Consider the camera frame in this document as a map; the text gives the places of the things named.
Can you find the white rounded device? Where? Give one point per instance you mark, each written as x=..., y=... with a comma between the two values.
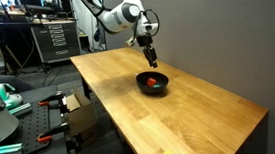
x=10, y=99

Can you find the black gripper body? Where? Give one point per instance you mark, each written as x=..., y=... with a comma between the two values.
x=146, y=42

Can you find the black bowl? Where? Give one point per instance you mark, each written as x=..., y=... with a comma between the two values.
x=143, y=86

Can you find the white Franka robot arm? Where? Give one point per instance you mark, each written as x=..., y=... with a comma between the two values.
x=119, y=16

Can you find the cluttered wooden workbench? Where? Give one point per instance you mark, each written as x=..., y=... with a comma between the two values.
x=48, y=21

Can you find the cardboard box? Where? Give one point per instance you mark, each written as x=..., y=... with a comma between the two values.
x=82, y=117

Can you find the aluminium extrusion bar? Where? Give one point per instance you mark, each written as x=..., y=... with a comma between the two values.
x=21, y=109
x=5, y=149

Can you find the green cube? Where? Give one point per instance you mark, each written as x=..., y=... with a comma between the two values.
x=157, y=86

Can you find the white fabric screen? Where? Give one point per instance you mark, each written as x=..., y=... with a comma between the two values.
x=83, y=22

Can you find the black equipment cabinet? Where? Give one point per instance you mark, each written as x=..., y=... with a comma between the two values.
x=55, y=46

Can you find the orange cube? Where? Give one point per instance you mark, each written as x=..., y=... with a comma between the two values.
x=150, y=81

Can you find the black perforated breadboard table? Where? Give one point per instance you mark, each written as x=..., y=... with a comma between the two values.
x=33, y=124

